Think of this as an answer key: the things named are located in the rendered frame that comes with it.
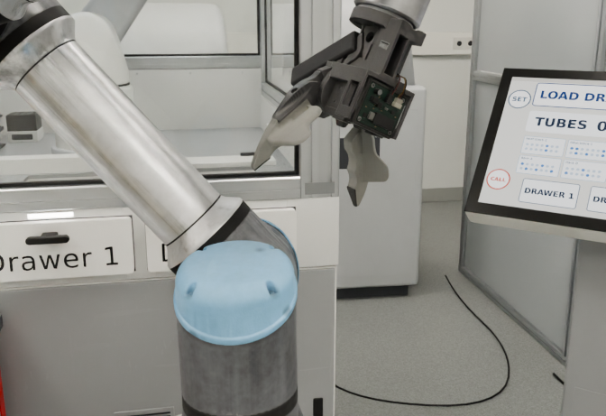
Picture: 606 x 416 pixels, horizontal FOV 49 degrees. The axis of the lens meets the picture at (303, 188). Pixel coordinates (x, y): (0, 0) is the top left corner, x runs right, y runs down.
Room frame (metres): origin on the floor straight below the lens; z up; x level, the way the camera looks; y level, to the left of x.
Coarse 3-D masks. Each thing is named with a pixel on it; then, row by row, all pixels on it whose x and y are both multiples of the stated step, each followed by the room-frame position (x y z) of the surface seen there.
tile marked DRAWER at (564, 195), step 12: (528, 180) 1.12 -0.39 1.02; (540, 180) 1.12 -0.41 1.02; (552, 180) 1.11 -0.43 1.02; (528, 192) 1.11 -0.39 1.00; (540, 192) 1.10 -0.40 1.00; (552, 192) 1.09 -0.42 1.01; (564, 192) 1.09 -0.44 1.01; (576, 192) 1.08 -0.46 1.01; (540, 204) 1.09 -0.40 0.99; (552, 204) 1.08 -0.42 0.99; (564, 204) 1.07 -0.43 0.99; (576, 204) 1.06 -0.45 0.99
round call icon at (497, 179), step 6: (492, 168) 1.17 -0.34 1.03; (498, 168) 1.16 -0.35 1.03; (492, 174) 1.16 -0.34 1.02; (498, 174) 1.16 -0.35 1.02; (504, 174) 1.15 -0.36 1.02; (510, 174) 1.15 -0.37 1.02; (486, 180) 1.16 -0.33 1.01; (492, 180) 1.15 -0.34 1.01; (498, 180) 1.15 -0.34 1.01; (504, 180) 1.14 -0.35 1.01; (486, 186) 1.15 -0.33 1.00; (492, 186) 1.14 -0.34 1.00; (498, 186) 1.14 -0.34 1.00; (504, 186) 1.14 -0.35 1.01
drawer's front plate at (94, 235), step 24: (0, 240) 1.15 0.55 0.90; (24, 240) 1.16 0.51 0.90; (72, 240) 1.18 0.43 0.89; (96, 240) 1.19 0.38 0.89; (120, 240) 1.19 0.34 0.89; (0, 264) 1.15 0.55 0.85; (24, 264) 1.16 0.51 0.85; (48, 264) 1.17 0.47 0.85; (72, 264) 1.18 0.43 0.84; (96, 264) 1.19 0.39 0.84; (120, 264) 1.19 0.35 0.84
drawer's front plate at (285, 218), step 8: (272, 208) 1.26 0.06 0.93; (280, 208) 1.26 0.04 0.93; (288, 208) 1.26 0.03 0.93; (264, 216) 1.24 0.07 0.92; (272, 216) 1.25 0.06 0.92; (280, 216) 1.25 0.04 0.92; (288, 216) 1.25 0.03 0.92; (296, 216) 1.26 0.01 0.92; (280, 224) 1.25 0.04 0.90; (288, 224) 1.25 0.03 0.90; (296, 224) 1.26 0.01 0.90; (152, 232) 1.20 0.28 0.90; (288, 232) 1.25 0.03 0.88; (296, 232) 1.26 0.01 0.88; (152, 240) 1.20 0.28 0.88; (160, 240) 1.21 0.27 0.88; (296, 240) 1.26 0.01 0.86; (152, 248) 1.20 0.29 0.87; (160, 248) 1.21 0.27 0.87; (296, 248) 1.26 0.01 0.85; (152, 256) 1.20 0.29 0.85; (160, 256) 1.21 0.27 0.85; (152, 264) 1.20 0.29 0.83; (160, 264) 1.21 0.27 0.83; (152, 272) 1.21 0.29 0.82
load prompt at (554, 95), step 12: (540, 84) 1.25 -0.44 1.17; (552, 84) 1.24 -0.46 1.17; (564, 84) 1.23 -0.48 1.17; (576, 84) 1.22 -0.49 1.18; (540, 96) 1.23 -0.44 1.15; (552, 96) 1.22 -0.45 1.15; (564, 96) 1.21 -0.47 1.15; (576, 96) 1.20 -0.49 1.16; (588, 96) 1.19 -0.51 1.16; (600, 96) 1.18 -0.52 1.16; (588, 108) 1.17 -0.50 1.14; (600, 108) 1.16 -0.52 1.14
